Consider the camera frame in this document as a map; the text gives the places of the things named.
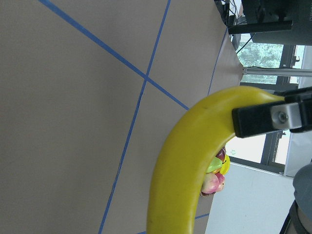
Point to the aluminium frame post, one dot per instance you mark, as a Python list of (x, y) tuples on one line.
[(288, 72)]

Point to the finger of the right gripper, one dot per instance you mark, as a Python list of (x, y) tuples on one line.
[(293, 113)]

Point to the green apple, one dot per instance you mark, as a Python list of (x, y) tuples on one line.
[(214, 165)]

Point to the red pink apple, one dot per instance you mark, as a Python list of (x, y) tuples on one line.
[(213, 183)]

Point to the black computer monitor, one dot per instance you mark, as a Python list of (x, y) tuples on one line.
[(287, 22)]

